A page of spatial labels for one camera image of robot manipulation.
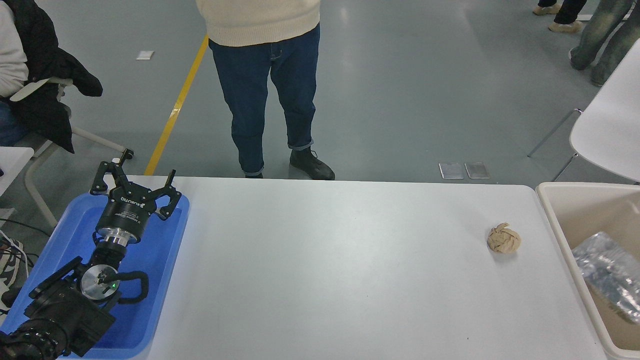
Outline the black floor cable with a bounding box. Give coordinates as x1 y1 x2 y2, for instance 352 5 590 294
0 218 52 238

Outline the silver floor plate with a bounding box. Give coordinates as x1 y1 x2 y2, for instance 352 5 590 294
438 162 464 180
464 161 491 180

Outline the standing person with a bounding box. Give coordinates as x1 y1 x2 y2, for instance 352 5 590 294
196 0 336 181

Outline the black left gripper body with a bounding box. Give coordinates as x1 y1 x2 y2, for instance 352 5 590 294
96 183 159 236

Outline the small white side table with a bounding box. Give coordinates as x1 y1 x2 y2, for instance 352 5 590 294
0 146 34 196

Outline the white chair with metal legs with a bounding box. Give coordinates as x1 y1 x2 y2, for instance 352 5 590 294
10 75 126 228

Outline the seated person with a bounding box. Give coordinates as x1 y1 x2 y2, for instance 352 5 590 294
0 0 28 147

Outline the black jacket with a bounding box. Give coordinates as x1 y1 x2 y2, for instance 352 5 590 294
2 0 103 154

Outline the silver foil tray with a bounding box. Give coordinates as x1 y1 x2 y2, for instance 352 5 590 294
571 231 640 325

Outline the blue plastic tray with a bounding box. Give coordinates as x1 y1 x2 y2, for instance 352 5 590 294
0 192 191 360

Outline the crumpled tan paper ball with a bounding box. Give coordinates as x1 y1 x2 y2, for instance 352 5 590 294
486 222 522 254

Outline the white moulded chair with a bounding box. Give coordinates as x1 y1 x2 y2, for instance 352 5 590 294
527 37 640 183

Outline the large pale bin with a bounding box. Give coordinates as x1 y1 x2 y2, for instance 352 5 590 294
535 182 640 360

